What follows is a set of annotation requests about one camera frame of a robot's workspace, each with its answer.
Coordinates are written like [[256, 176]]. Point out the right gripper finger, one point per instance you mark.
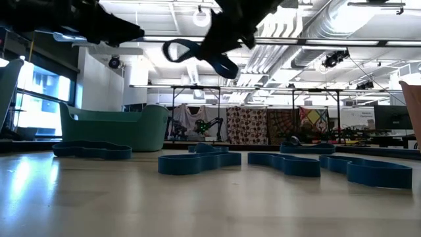
[[225, 33], [249, 41]]

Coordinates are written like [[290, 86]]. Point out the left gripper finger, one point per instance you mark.
[[115, 31]]

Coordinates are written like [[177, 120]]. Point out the blue rubber band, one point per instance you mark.
[[65, 152], [227, 69], [184, 166], [378, 176], [296, 169], [309, 149]]

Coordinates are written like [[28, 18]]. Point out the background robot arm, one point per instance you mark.
[[210, 124], [176, 126]]

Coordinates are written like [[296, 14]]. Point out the white round ceiling fixture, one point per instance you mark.
[[201, 18]]

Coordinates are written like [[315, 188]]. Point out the black roller blind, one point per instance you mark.
[[19, 49]]

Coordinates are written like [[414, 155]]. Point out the black overhead rig beam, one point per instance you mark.
[[329, 41]]

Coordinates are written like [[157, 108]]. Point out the dotted hanging cloth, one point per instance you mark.
[[246, 125]]

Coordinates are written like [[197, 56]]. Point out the black ceiling lamp cluster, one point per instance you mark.
[[333, 59]]

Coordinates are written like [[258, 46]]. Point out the brown mandala hanging cloth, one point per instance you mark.
[[279, 125]]

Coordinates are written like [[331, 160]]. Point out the white hanging cloth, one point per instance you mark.
[[184, 113]]

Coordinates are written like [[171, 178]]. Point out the colourful diamond hanging cloth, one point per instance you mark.
[[314, 116]]

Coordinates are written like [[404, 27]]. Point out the light green plastic basket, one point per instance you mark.
[[131, 131]]

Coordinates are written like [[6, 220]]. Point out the small black ceiling lamp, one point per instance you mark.
[[365, 85]]

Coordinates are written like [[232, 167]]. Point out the black background monitor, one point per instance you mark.
[[393, 116]]

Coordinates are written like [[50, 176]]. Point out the black background desk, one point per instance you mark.
[[391, 141]]

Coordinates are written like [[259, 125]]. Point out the orange plastic basket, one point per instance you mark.
[[414, 108]]

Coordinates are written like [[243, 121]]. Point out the black hanging dome camera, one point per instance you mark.
[[114, 62]]

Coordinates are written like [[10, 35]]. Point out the silver ventilation duct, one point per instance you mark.
[[306, 56]]

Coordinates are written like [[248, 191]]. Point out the black metal frame stand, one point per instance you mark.
[[195, 87], [315, 89]]

